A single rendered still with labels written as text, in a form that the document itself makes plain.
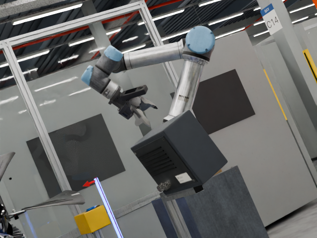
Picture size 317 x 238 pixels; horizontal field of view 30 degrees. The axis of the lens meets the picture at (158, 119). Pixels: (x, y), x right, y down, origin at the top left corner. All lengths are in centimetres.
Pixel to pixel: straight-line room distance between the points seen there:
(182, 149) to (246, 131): 486
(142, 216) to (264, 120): 363
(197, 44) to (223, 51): 420
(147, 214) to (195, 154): 161
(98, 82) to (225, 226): 79
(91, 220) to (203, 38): 91
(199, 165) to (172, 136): 11
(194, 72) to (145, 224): 109
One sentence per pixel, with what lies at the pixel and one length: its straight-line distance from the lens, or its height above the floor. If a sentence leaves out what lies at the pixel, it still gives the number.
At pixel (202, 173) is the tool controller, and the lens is 165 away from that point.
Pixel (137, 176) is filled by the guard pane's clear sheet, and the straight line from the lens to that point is 325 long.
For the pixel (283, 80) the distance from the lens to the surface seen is 891.
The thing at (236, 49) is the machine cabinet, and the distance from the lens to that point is 671.
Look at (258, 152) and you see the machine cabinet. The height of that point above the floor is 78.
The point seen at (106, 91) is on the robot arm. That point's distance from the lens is 249.
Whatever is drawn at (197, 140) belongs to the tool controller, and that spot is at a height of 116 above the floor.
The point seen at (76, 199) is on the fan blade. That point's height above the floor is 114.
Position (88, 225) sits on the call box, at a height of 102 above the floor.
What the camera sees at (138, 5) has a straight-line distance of 353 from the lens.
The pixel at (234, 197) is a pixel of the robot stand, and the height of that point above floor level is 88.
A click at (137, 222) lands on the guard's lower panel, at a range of 321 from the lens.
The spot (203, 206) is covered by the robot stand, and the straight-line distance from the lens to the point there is 244.
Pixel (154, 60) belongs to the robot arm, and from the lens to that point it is 259.
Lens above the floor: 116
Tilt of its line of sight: 3 degrees up
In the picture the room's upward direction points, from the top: 24 degrees counter-clockwise
